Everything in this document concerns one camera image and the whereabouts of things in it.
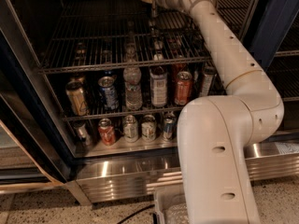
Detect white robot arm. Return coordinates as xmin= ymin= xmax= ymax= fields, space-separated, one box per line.
xmin=141 ymin=0 xmax=284 ymax=224

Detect red bottle behind can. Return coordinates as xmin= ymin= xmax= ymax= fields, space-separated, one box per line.
xmin=171 ymin=55 xmax=187 ymax=79

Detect red can middle shelf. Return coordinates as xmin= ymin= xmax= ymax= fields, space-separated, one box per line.
xmin=175 ymin=71 xmax=192 ymax=105

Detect red can shelf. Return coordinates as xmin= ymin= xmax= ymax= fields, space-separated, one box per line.
xmin=98 ymin=119 xmax=116 ymax=146
xmin=175 ymin=71 xmax=192 ymax=105

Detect silver slim can middle shelf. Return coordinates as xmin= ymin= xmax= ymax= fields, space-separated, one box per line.
xmin=198 ymin=66 xmax=216 ymax=97

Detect blue can middle shelf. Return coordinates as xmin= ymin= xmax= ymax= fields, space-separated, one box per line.
xmin=98 ymin=77 xmax=119 ymax=110

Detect gold can middle shelf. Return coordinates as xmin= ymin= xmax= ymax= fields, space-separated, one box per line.
xmin=65 ymin=80 xmax=89 ymax=116

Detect blue silver can bottom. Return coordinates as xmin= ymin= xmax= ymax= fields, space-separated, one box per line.
xmin=162 ymin=112 xmax=177 ymax=141

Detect white can bottom shelf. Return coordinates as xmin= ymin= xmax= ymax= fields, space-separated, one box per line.
xmin=122 ymin=115 xmax=138 ymax=143

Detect white green can bottom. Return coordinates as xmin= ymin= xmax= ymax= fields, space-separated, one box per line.
xmin=141 ymin=115 xmax=156 ymax=142

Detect red can bottom shelf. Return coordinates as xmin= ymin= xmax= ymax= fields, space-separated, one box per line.
xmin=98 ymin=119 xmax=116 ymax=146

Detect silver can bottom left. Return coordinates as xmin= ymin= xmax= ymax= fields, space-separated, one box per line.
xmin=73 ymin=120 xmax=92 ymax=146

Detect steel fridge base grille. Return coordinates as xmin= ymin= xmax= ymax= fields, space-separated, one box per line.
xmin=71 ymin=140 xmax=299 ymax=205

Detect open fridge door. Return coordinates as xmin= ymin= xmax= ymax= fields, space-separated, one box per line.
xmin=0 ymin=35 xmax=70 ymax=194

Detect clear water bottle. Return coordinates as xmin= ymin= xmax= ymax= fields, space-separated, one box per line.
xmin=123 ymin=43 xmax=142 ymax=111

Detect white labelled bottle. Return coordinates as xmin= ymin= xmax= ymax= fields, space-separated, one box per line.
xmin=149 ymin=65 xmax=167 ymax=107

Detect white plastic bin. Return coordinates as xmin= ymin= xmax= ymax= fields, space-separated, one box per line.
xmin=154 ymin=184 xmax=186 ymax=224

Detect bubble wrap sheet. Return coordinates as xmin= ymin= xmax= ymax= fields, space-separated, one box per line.
xmin=165 ymin=203 xmax=189 ymax=224

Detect top wire shelf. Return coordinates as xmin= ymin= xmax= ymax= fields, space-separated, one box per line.
xmin=37 ymin=0 xmax=254 ymax=76

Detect wire shelf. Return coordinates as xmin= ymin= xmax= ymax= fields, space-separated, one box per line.
xmin=37 ymin=0 xmax=254 ymax=76
xmin=62 ymin=59 xmax=225 ymax=122

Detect middle wire shelf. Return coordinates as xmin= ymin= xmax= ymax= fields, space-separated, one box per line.
xmin=62 ymin=59 xmax=225 ymax=122

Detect dark blue fridge post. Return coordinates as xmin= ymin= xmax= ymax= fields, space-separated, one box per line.
xmin=243 ymin=0 xmax=299 ymax=70

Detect black cable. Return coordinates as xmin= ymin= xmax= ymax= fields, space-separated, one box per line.
xmin=116 ymin=203 xmax=156 ymax=224

